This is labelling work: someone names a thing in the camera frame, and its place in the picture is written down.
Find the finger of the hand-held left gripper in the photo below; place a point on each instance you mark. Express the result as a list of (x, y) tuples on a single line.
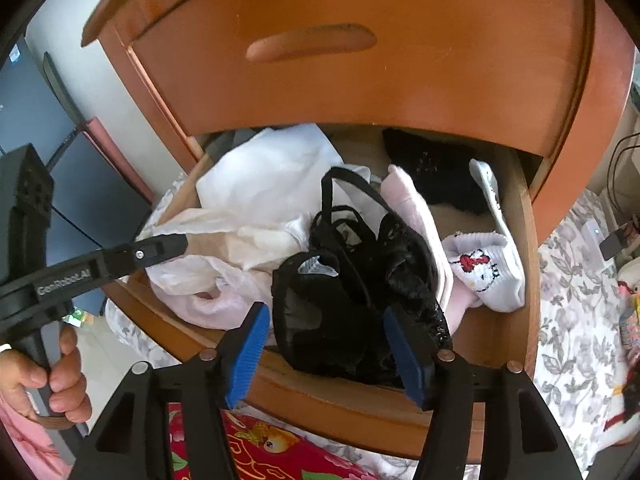
[(150, 252)]

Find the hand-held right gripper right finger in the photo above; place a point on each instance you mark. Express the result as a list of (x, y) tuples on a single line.
[(407, 365)]

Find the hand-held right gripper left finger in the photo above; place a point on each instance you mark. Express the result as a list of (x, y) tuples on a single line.
[(247, 360)]

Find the wooden drawer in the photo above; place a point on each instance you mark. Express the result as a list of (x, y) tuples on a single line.
[(340, 410), (400, 60)]

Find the black lace bra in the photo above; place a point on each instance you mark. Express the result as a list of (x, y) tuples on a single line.
[(340, 310)]

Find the person's left hand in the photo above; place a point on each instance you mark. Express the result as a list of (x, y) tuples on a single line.
[(70, 380)]

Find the pale pink garment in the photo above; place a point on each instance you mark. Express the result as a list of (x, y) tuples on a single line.
[(200, 300)]

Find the blue-grey refrigerator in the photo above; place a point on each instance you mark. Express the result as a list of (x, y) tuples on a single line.
[(95, 175)]

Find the cream crumpled garment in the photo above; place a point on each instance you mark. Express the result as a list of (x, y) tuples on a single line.
[(235, 240)]

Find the red floral blanket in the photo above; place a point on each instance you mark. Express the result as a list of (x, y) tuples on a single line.
[(270, 445)]

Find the reddish brown wooden board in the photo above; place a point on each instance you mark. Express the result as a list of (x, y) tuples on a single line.
[(120, 160)]

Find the white cartoon cat sock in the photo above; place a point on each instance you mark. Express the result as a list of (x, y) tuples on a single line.
[(492, 190), (490, 275)]

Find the grey garment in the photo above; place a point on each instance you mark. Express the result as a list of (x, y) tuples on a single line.
[(225, 142)]

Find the white thin garment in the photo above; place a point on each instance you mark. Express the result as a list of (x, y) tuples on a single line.
[(265, 175)]

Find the floral bedsheet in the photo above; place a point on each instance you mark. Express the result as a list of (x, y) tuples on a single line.
[(575, 310)]

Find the black lace garment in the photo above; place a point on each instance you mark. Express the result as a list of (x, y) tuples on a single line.
[(430, 165)]

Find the colourful toy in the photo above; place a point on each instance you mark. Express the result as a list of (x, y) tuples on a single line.
[(631, 310)]

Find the black charger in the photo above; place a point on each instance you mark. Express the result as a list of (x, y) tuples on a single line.
[(617, 242)]

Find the closed wooden drawer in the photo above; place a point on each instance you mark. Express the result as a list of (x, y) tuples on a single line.
[(400, 60)]

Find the wooden nightstand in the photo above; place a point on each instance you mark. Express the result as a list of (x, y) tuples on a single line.
[(605, 110)]

